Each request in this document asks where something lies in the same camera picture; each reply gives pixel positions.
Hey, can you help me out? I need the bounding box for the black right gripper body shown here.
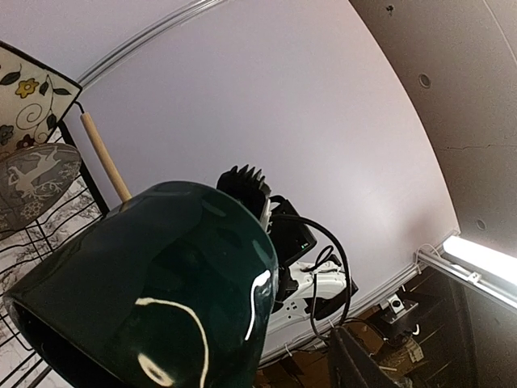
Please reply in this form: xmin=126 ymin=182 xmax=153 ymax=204
xmin=269 ymin=195 xmax=317 ymax=291

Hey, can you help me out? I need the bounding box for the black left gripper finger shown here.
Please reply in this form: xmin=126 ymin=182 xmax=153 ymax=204
xmin=327 ymin=327 xmax=398 ymax=388

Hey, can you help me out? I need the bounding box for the dark green ceramic mug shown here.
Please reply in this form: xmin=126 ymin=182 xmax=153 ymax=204
xmin=4 ymin=182 xmax=278 ymax=387

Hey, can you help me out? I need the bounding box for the grey reindeer round plate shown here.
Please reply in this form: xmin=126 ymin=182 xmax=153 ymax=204
xmin=1 ymin=143 xmax=82 ymax=239

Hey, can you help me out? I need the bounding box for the square floral ceramic plate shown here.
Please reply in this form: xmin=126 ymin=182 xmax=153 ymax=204
xmin=1 ymin=42 xmax=82 ymax=158

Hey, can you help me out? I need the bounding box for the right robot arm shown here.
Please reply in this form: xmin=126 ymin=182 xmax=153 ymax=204
xmin=268 ymin=221 xmax=347 ymax=333

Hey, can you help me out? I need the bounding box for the ceiling strip light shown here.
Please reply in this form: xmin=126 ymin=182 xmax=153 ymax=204
xmin=443 ymin=236 xmax=516 ymax=285

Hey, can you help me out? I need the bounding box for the black camera cable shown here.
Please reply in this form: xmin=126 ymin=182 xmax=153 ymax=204
xmin=274 ymin=213 xmax=353 ymax=344

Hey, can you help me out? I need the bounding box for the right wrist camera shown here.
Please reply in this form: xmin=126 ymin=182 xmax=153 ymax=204
xmin=216 ymin=164 xmax=271 ymax=234

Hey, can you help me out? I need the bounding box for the left wooden rack handle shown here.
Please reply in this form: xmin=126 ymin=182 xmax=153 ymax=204
xmin=80 ymin=112 xmax=132 ymax=202

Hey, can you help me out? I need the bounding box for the right aluminium wall post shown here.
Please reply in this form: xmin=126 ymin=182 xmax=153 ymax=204
xmin=78 ymin=0 xmax=225 ymax=89

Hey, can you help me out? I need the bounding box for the black wire dish rack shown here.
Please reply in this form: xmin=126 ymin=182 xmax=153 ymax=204
xmin=0 ymin=100 xmax=114 ymax=388

